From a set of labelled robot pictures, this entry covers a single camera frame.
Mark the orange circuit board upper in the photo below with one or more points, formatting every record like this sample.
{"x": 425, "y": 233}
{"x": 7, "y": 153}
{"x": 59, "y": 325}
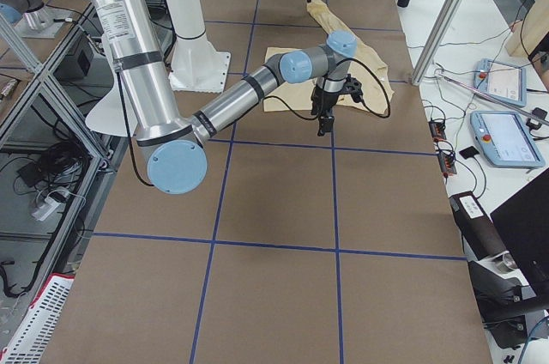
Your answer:
{"x": 437, "y": 129}

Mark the orange circuit board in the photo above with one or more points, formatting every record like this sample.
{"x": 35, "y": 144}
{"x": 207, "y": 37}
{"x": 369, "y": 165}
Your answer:
{"x": 437, "y": 129}
{"x": 446, "y": 161}

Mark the orange circuit board lower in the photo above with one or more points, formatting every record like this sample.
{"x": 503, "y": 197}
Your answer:
{"x": 446, "y": 161}

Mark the thin metal rod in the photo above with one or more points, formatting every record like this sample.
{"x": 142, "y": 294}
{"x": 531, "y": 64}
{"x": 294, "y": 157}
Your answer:
{"x": 512, "y": 104}

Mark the near blue teach pendant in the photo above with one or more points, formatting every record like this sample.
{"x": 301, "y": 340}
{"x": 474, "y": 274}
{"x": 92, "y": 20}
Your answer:
{"x": 504, "y": 140}

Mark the blue teach pendant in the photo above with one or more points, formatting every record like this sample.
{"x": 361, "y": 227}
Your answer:
{"x": 504, "y": 140}
{"x": 500, "y": 78}

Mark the far blue teach pendant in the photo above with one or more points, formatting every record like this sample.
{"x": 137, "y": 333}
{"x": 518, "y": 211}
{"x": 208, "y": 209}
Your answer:
{"x": 500, "y": 78}

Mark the dark box with label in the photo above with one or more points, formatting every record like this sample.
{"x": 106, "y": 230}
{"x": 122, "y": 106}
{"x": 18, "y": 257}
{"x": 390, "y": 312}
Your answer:
{"x": 476, "y": 226}

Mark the black monitor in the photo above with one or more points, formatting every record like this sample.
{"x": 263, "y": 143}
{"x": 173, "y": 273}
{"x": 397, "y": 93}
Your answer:
{"x": 522, "y": 224}

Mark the white perforated basket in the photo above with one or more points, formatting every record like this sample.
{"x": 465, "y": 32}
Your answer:
{"x": 30, "y": 340}

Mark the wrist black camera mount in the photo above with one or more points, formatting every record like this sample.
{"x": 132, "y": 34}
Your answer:
{"x": 353, "y": 87}

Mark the white pedestal column base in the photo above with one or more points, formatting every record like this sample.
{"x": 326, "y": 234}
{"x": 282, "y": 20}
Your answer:
{"x": 196, "y": 65}

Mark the aluminium frame post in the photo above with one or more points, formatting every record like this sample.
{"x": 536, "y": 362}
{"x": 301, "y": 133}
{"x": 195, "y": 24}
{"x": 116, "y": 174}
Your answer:
{"x": 434, "y": 40}

